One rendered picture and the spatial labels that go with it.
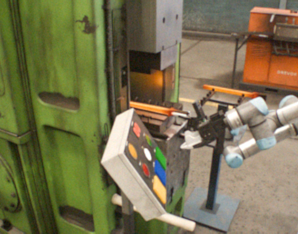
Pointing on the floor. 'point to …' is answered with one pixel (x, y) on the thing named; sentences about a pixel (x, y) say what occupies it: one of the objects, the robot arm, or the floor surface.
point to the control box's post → (128, 214)
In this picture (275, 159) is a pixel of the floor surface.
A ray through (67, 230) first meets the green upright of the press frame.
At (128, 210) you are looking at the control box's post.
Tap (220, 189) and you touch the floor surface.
